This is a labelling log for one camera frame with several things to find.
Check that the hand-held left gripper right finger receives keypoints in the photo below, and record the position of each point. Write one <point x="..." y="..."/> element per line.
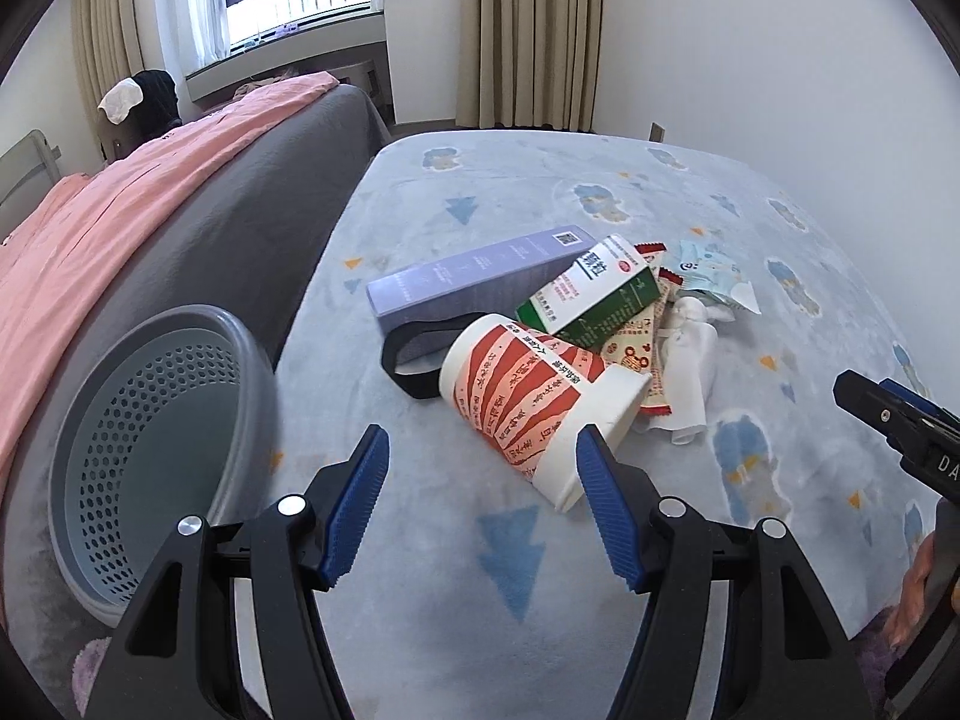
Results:
<point x="607" y="510"/>

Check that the wall socket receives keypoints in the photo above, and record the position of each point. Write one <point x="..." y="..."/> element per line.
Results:
<point x="657" y="132"/>

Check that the beige curtain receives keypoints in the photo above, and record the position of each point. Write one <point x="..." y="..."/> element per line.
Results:
<point x="109" y="15"/>
<point x="532" y="30"/>

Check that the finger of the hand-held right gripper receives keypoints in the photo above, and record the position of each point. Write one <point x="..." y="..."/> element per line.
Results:
<point x="870" y="405"/>
<point x="926" y="405"/>

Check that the green and white medicine box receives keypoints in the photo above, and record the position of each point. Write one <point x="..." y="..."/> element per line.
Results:
<point x="592" y="300"/>

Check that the pink blanket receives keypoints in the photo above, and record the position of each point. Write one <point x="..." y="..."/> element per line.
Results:
<point x="112" y="202"/>

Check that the red beige snack wrapper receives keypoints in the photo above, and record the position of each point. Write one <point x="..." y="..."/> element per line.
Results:
<point x="651" y="251"/>
<point x="645" y="367"/>

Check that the sheer white curtain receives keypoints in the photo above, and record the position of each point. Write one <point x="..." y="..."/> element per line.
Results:
<point x="199" y="0"/>

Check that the grey perforated wastebasket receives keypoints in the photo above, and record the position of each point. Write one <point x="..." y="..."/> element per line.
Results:
<point x="150" y="465"/>

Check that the brown chair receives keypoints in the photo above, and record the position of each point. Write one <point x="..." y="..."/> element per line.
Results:
<point x="124" y="142"/>

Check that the red and white paper cup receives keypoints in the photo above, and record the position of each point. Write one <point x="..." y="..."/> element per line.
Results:
<point x="510" y="390"/>

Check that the purple fluffy cloth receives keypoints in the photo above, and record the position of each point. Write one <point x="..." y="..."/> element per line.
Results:
<point x="90" y="675"/>
<point x="874" y="645"/>

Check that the grey bed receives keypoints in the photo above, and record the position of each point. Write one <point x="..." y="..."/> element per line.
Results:
<point x="247" y="195"/>

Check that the white cloth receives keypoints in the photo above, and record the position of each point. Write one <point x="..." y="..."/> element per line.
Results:
<point x="120" y="100"/>

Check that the grey window sill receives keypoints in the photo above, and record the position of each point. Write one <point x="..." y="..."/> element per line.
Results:
<point x="285" y="52"/>

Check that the light blue torn packet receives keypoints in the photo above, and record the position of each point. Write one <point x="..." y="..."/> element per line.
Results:
<point x="709" y="270"/>

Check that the long purple cardboard box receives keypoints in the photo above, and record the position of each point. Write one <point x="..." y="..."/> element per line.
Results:
<point x="465" y="277"/>

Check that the person's right hand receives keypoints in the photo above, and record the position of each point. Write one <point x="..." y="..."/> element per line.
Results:
<point x="916" y="592"/>

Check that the light blue patterned rug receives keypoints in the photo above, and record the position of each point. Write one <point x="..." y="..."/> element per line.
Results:
<point x="525" y="187"/>

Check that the grey headboard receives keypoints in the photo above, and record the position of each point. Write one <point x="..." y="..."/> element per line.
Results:
<point x="22" y="165"/>

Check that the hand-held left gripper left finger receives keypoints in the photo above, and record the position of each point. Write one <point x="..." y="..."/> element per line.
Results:
<point x="360" y="502"/>

